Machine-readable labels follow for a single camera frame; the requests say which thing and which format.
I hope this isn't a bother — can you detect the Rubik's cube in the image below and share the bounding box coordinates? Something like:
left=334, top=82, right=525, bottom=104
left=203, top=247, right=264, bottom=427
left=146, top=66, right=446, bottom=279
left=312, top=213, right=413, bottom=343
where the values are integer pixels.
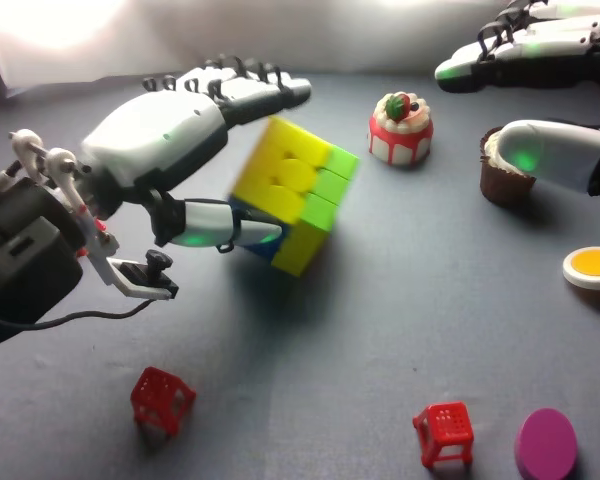
left=228, top=115, right=361, bottom=277

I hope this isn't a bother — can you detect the white disc with yellow top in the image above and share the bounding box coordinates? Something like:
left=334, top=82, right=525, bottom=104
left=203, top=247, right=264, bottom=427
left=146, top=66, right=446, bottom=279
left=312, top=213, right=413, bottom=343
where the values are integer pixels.
left=562, top=246, right=600, bottom=290

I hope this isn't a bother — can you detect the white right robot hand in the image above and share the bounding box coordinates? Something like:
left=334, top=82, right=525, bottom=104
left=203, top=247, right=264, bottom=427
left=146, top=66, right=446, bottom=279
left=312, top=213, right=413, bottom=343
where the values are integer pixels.
left=433, top=0, right=600, bottom=207

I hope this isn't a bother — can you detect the grey table cloth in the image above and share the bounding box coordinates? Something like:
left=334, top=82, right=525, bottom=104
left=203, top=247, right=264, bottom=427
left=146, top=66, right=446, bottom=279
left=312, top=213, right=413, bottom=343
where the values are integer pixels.
left=0, top=69, right=600, bottom=480

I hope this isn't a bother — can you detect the red toy stool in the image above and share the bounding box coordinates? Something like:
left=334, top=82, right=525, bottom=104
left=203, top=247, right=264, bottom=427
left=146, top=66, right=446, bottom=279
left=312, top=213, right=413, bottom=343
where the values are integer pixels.
left=130, top=366, right=198, bottom=436
left=412, top=401, right=475, bottom=468

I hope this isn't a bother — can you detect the toy strawberry cake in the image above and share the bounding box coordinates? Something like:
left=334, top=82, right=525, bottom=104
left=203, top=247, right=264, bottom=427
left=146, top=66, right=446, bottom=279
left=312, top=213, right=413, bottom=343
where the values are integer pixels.
left=368, top=91, right=435, bottom=166

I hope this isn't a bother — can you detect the toy chocolate cupcake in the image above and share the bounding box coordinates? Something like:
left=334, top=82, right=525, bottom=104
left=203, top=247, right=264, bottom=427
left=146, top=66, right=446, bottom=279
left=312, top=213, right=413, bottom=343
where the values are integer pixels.
left=479, top=126, right=538, bottom=207

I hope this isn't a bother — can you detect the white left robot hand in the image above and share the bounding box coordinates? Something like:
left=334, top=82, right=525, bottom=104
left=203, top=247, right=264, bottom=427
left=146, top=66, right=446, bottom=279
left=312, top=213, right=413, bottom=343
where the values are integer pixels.
left=79, top=57, right=314, bottom=254

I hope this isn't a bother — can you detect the purple round disc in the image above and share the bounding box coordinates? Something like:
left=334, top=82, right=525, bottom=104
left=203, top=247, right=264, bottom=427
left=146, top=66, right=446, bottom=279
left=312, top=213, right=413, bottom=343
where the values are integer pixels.
left=514, top=408, right=579, bottom=480

